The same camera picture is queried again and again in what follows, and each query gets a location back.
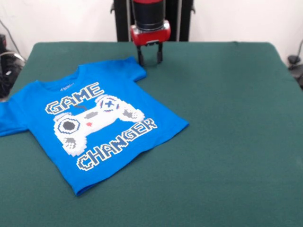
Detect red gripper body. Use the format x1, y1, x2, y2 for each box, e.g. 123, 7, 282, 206
130, 19, 171, 47

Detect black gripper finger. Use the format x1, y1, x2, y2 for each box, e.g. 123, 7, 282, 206
136, 45, 145, 66
156, 42, 164, 64

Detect blue printed t-shirt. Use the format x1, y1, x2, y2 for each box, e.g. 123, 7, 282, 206
0, 56, 190, 196

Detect dark green table cloth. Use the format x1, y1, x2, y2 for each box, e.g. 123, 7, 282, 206
0, 41, 303, 227

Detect black bag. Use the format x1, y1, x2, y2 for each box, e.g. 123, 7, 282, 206
0, 51, 26, 99

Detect black round adapter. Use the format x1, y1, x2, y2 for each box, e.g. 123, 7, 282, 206
287, 54, 301, 65

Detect small black device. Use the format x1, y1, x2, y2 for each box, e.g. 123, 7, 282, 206
0, 34, 8, 52

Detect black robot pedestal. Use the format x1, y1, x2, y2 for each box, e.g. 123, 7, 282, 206
110, 0, 196, 42

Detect grey cable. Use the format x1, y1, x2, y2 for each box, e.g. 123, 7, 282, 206
0, 20, 27, 62

